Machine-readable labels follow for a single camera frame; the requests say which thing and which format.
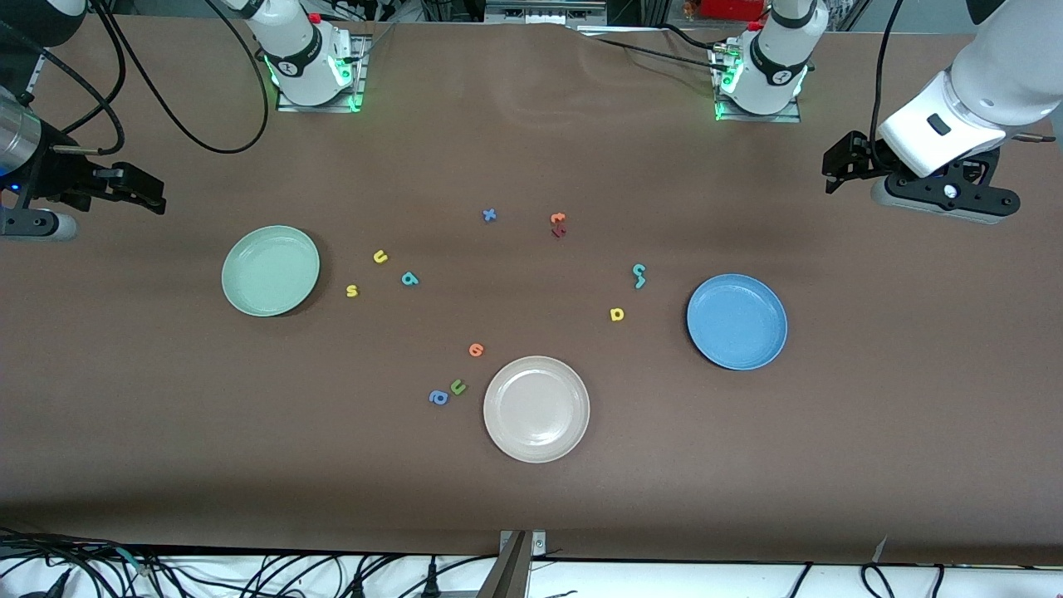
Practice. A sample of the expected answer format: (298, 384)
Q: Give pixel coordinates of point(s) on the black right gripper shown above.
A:
(51, 176)

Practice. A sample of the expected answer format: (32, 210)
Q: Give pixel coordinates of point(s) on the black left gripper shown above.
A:
(860, 158)

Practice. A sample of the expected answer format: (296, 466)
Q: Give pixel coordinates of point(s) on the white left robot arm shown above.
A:
(1005, 75)

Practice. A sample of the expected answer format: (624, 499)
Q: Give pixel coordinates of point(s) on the green plate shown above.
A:
(270, 270)

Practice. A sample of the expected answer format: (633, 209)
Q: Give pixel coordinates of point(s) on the red box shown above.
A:
(731, 8)

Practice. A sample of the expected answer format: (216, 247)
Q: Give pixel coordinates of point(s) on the blue plate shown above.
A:
(737, 322)

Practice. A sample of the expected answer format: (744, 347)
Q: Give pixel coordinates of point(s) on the grey metal box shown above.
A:
(544, 10)

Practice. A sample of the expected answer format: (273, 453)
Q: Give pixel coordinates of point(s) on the blue foam letter a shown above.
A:
(438, 399)

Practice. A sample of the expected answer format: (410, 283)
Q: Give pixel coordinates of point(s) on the beige plate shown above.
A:
(536, 409)

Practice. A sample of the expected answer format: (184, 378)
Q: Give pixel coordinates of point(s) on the brown paper table cover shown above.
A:
(531, 498)

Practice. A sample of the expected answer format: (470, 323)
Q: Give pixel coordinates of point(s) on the black power plug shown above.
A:
(431, 581)

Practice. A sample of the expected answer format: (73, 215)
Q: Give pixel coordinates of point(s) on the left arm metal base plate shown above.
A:
(789, 118)

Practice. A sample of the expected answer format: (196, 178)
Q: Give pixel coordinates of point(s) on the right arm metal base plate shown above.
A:
(286, 106)

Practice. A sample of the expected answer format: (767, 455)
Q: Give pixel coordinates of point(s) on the aluminium profile post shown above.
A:
(515, 569)

